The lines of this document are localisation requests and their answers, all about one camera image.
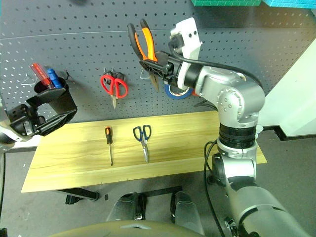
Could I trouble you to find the dark rounded robot body cover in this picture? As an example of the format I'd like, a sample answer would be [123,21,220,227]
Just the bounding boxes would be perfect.
[50,220,199,237]

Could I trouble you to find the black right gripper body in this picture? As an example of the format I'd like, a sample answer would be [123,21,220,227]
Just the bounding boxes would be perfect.
[162,55,185,86]

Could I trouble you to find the grey rounded robot leg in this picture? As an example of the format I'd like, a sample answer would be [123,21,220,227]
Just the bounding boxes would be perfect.
[106,192,147,223]
[170,191,206,236]

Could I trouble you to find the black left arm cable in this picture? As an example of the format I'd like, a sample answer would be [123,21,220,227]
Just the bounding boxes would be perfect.
[0,152,7,214]

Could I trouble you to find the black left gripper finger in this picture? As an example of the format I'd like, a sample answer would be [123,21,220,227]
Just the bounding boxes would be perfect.
[26,87,68,110]
[37,110,78,137]

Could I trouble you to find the orange and black screwdriver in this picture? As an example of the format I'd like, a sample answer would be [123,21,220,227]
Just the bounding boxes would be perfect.
[104,126,115,166]

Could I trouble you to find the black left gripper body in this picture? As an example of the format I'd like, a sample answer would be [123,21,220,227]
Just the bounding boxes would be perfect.
[7,103,46,137]

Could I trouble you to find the orange and black pliers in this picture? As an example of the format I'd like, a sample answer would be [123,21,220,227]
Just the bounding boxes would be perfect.
[127,19,160,93]

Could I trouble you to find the blue handle screwdriver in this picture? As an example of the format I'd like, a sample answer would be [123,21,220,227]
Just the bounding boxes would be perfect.
[46,68,63,88]

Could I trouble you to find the blue and black scissors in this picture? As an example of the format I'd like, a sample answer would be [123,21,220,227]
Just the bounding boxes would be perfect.
[132,124,152,164]

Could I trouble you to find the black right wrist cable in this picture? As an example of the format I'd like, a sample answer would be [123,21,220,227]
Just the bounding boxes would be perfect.
[170,53,264,91]

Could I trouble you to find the green box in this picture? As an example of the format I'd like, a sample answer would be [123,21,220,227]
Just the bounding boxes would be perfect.
[191,0,262,7]

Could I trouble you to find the black pegboard cup holder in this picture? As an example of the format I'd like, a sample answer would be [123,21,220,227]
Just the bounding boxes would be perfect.
[34,77,78,119]

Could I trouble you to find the red handle scissors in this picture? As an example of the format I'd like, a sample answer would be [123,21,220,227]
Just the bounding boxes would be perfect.
[100,72,129,110]

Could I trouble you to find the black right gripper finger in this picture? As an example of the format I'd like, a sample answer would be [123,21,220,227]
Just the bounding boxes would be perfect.
[139,60,166,78]
[155,50,171,64]

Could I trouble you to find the dark grey metal pegboard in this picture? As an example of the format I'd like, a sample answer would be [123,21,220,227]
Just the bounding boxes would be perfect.
[0,0,316,124]

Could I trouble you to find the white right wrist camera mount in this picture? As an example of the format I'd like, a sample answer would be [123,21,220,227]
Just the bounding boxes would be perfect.
[169,17,204,89]

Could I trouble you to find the blue tape roll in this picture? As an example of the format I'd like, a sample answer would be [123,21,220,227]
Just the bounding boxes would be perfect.
[164,82,194,100]

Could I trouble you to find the white panel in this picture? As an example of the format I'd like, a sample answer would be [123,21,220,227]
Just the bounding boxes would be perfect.
[257,37,316,142]

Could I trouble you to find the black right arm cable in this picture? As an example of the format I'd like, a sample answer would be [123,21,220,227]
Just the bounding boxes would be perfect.
[203,139,227,237]

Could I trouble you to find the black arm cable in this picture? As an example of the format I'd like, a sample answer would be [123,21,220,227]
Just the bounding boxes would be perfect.
[203,139,227,237]
[0,152,7,214]

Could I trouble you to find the teal box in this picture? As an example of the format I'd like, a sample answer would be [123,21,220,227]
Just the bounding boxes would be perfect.
[261,0,316,9]

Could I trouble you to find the black metal table leg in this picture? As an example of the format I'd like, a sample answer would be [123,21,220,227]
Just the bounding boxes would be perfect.
[64,187,100,205]

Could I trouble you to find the silver wire pegboard hook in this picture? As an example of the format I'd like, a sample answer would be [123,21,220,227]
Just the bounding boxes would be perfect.
[21,72,38,86]
[103,67,124,79]
[139,66,152,80]

